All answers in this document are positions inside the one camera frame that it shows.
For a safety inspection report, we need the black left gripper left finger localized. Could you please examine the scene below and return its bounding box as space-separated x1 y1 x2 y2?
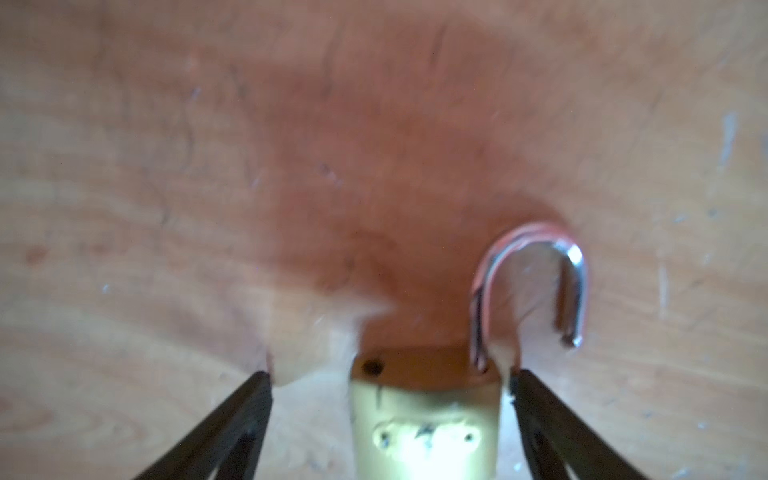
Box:
137 371 273 479

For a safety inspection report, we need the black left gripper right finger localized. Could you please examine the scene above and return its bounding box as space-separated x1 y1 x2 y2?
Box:
509 369 646 479

